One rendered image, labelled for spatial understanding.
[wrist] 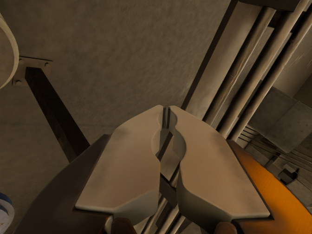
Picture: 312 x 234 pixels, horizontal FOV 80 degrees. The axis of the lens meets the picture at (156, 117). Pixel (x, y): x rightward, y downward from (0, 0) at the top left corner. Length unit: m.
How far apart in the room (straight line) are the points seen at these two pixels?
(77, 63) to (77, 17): 0.19
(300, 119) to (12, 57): 2.54
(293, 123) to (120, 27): 2.13
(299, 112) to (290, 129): 0.21
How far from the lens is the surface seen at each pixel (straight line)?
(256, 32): 0.21
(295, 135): 2.57
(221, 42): 0.23
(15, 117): 0.99
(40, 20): 0.82
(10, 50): 0.27
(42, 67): 0.87
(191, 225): 2.19
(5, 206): 0.67
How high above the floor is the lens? 0.76
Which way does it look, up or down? 30 degrees down
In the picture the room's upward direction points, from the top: 135 degrees clockwise
